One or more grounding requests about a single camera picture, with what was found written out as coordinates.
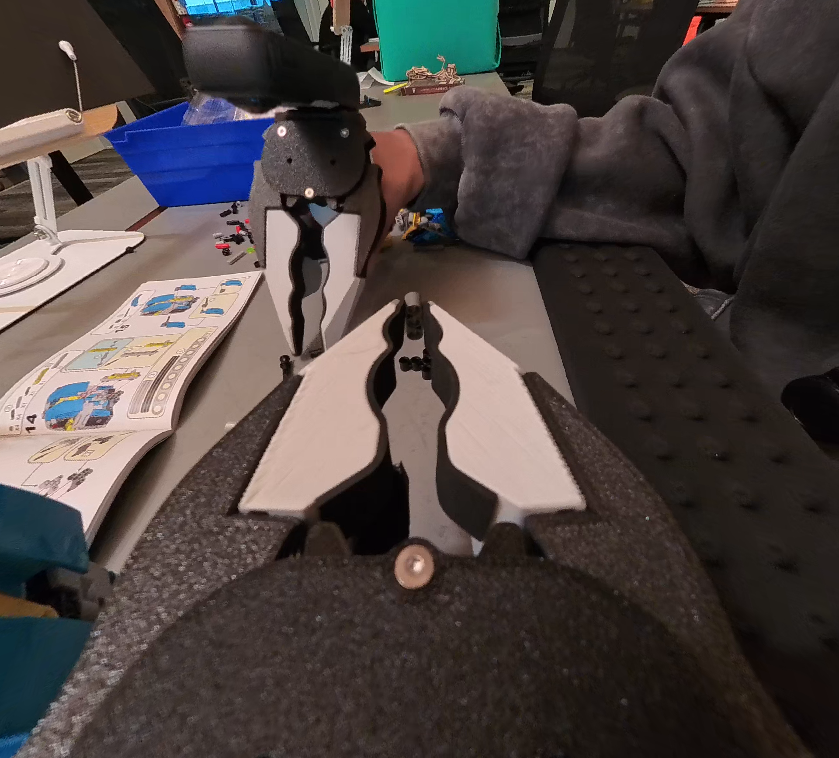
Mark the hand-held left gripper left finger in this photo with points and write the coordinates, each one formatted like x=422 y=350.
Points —
x=314 y=437

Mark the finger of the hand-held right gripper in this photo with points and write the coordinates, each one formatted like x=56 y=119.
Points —
x=344 y=259
x=282 y=259

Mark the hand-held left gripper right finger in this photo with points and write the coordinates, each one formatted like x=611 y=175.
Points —
x=511 y=437

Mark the pile of building block parts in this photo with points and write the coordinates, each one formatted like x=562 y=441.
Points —
x=236 y=233

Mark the grey beam with holes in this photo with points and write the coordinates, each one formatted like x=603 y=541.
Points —
x=413 y=299

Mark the cluster of black bushes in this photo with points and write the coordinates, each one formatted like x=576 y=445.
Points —
x=416 y=364

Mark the building instruction booklet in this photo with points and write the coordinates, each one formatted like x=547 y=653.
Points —
x=98 y=364

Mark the person's right forearm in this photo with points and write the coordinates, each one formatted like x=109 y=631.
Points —
x=511 y=168

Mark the grey desk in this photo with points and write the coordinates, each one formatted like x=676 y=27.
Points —
x=459 y=286

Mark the white desk lamp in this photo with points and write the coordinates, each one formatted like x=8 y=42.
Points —
x=65 y=246

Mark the person's right hand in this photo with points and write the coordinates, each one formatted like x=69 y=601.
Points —
x=396 y=171

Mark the heap of clear plastic bags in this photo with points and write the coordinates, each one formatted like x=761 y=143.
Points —
x=213 y=109

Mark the blue plastic bin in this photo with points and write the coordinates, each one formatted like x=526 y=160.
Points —
x=190 y=161

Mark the wooden model kit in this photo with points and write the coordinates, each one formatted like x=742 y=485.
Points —
x=432 y=76

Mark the teal green panel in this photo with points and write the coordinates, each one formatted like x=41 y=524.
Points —
x=432 y=17

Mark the red fire extinguisher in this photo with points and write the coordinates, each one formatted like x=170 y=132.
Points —
x=180 y=1

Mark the wooden table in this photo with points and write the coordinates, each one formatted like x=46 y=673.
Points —
x=101 y=122

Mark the black partition board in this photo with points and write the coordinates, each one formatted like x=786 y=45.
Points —
x=52 y=17

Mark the grey blue toy robot body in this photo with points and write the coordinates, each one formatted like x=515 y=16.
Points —
x=33 y=541

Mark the black mesh office chair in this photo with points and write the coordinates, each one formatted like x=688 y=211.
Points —
x=623 y=17

